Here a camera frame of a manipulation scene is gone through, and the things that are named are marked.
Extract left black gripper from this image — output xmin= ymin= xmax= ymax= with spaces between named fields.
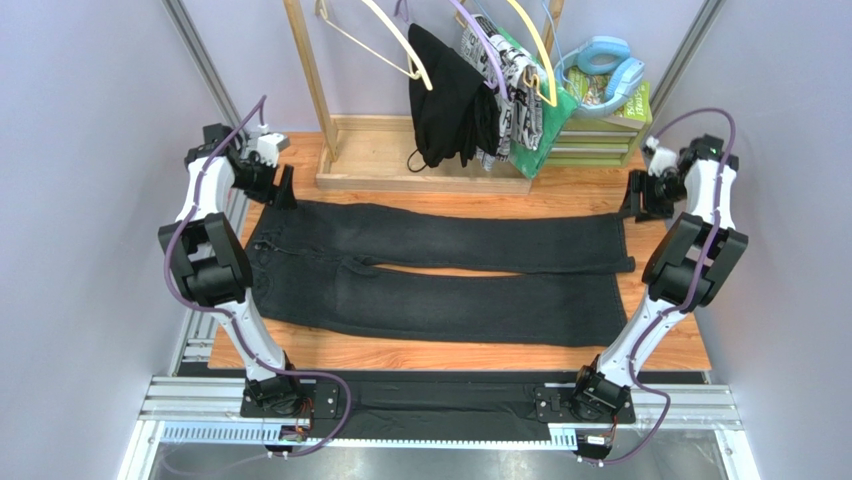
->
xmin=234 ymin=151 xmax=300 ymax=210

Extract black denim trousers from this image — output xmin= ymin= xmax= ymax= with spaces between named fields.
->
xmin=246 ymin=200 xmax=635 ymax=347

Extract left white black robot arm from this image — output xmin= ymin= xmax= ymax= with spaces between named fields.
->
xmin=158 ymin=124 xmax=307 ymax=416

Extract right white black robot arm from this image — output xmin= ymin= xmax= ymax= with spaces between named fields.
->
xmin=567 ymin=135 xmax=749 ymax=422

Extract yellow plastic hanger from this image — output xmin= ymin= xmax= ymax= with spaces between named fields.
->
xmin=502 ymin=0 xmax=559 ymax=109

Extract cream plastic hanger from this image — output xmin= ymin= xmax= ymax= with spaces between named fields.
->
xmin=313 ymin=0 xmax=435 ymax=92

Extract purple plastic hanger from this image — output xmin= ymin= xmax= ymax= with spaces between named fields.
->
xmin=395 ymin=0 xmax=510 ymax=103

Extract green wooden drawer box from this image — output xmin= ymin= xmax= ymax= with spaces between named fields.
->
xmin=545 ymin=118 xmax=650 ymax=168

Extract wooden clothes rack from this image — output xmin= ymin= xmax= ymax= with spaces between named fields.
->
xmin=284 ymin=1 xmax=532 ymax=195

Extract green book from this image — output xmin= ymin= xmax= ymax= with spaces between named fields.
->
xmin=568 ymin=67 xmax=652 ymax=130

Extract green tote bag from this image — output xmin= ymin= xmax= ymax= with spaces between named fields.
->
xmin=497 ymin=27 xmax=577 ymax=180

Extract black white patterned garment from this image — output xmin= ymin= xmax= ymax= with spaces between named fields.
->
xmin=460 ymin=14 xmax=543 ymax=171

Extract light blue headphones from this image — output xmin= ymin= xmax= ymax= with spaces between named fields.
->
xmin=554 ymin=36 xmax=645 ymax=119

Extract black hanging garment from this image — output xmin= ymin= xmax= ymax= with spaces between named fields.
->
xmin=408 ymin=24 xmax=500 ymax=168

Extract black cloth strip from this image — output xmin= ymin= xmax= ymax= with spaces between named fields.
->
xmin=296 ymin=371 xmax=577 ymax=441

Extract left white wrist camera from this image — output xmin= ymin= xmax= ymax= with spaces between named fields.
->
xmin=242 ymin=124 xmax=291 ymax=169

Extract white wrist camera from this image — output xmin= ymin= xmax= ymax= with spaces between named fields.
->
xmin=242 ymin=124 xmax=291 ymax=169
xmin=641 ymin=136 xmax=678 ymax=177

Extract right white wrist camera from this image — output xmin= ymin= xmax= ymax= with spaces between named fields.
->
xmin=641 ymin=136 xmax=678 ymax=177

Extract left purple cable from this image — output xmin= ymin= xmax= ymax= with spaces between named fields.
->
xmin=162 ymin=94 xmax=353 ymax=459

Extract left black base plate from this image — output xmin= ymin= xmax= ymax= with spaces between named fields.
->
xmin=239 ymin=377 xmax=345 ymax=419

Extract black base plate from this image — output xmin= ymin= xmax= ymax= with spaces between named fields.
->
xmin=239 ymin=377 xmax=345 ymax=419
xmin=533 ymin=386 xmax=637 ymax=425

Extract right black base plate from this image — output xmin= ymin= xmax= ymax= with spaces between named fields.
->
xmin=533 ymin=386 xmax=637 ymax=425

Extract aluminium frame rail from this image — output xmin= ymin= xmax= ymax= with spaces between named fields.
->
xmin=138 ymin=377 xmax=743 ymax=431

